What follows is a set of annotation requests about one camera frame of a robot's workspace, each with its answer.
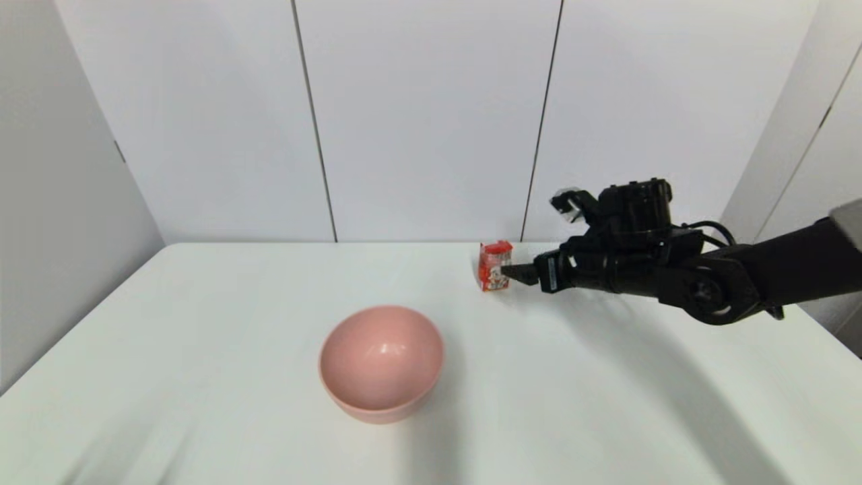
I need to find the small red milk carton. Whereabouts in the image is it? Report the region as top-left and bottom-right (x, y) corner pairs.
(477, 240), (515, 292)

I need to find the pink ribbed bowl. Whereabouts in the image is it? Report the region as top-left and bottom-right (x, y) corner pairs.
(319, 305), (446, 425)

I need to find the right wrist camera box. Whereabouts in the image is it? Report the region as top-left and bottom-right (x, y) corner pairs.
(550, 187), (601, 224)

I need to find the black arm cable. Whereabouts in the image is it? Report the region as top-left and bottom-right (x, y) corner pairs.
(686, 220), (739, 251)

